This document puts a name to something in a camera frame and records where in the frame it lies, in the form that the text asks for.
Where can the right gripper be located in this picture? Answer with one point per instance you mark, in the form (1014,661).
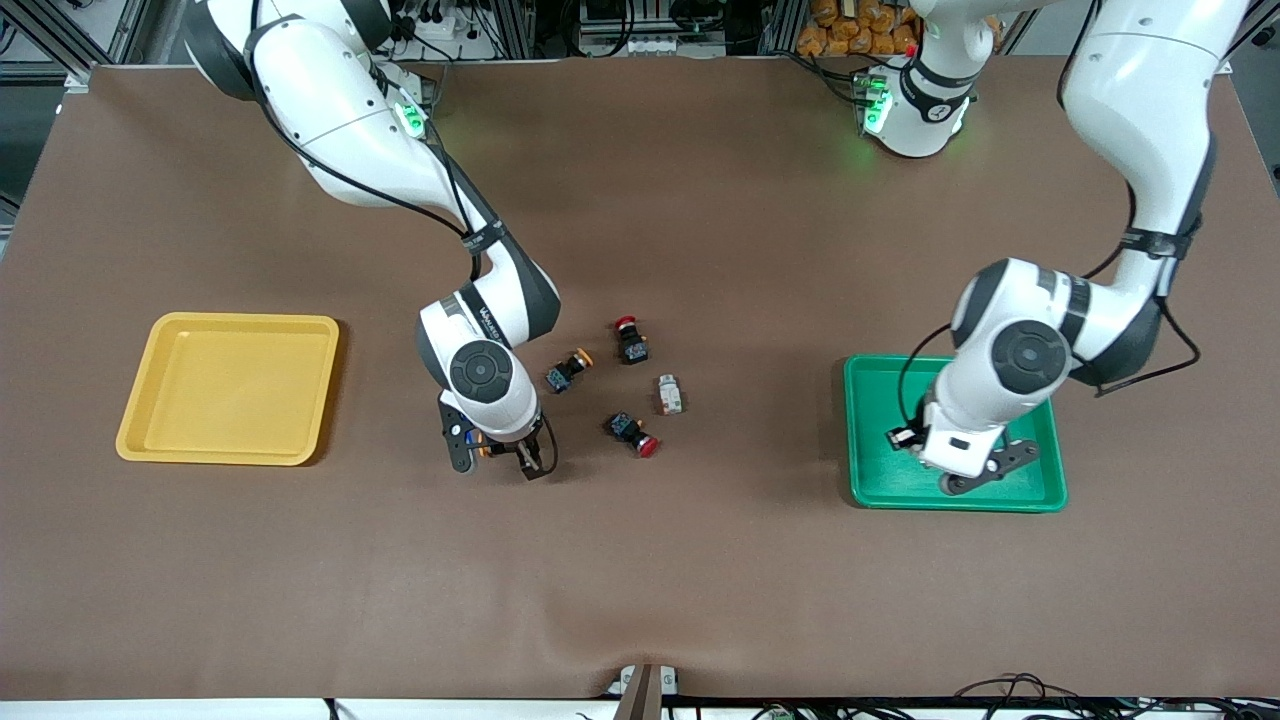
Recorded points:
(524,456)

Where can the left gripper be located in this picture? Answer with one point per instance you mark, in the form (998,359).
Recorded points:
(903,437)

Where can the yellow push button switch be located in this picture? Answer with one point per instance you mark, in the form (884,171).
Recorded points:
(480,446)
(569,370)

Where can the white switch component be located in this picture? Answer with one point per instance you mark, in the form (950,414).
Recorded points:
(671,394)

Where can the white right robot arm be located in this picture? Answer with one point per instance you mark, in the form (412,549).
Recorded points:
(330,110)

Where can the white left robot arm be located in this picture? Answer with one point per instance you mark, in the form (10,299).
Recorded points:
(1150,100)

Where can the green plastic tray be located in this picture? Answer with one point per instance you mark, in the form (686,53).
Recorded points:
(890,480)

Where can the brown table mat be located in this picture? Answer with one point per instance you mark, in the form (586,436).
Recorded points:
(640,580)

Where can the yellow plastic tray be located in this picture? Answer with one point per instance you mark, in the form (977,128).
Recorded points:
(230,390)

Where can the white power strip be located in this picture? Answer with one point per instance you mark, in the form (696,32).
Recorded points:
(440,20)

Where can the orange bag pile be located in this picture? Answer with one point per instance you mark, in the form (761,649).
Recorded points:
(850,25)

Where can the red push button switch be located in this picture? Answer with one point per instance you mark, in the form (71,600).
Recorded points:
(632,434)
(631,342)

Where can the metal table clamp bracket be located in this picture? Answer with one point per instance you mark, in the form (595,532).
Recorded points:
(640,690)

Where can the aluminium frame post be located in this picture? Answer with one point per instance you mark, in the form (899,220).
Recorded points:
(780,25)
(515,30)

